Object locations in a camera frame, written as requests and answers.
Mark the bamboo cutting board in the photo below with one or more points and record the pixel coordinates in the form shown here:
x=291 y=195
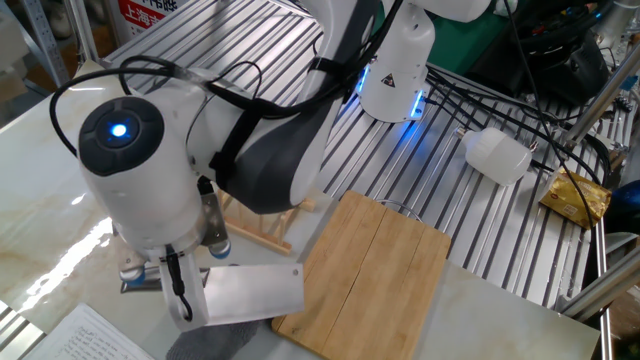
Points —
x=370 y=280

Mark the white Franka Hand gripper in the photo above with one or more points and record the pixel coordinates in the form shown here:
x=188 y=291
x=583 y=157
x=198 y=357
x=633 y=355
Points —
x=197 y=300

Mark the silver bracket with blue knobs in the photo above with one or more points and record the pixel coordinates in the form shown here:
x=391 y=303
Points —
x=212 y=220

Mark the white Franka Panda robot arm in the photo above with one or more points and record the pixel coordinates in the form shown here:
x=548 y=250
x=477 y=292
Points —
x=150 y=200

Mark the white LED light bulb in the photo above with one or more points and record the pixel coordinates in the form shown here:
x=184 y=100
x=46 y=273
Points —
x=500 y=155

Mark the grey metal shelf rack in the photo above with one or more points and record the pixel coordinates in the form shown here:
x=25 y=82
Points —
x=42 y=35

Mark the marble pattern table mat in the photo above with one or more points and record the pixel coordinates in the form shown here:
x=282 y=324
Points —
x=50 y=210

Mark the green cutting mat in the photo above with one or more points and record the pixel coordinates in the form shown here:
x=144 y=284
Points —
x=460 y=50

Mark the steel cleaver knife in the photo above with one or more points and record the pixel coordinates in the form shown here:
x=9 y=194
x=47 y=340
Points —
x=250 y=295

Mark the red and white sign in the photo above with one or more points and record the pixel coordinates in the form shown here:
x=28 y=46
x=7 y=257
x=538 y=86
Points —
x=145 y=20

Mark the aluminium profile post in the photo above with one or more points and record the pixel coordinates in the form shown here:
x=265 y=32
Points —
x=600 y=95
x=600 y=290
x=82 y=30

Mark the stack of printed papers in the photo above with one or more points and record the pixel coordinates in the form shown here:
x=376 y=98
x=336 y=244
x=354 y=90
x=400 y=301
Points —
x=85 y=340

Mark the gold foil packet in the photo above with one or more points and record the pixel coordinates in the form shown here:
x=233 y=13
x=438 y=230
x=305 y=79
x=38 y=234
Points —
x=575 y=200

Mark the wooden peg rack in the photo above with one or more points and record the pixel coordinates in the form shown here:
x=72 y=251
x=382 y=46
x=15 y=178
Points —
x=255 y=235

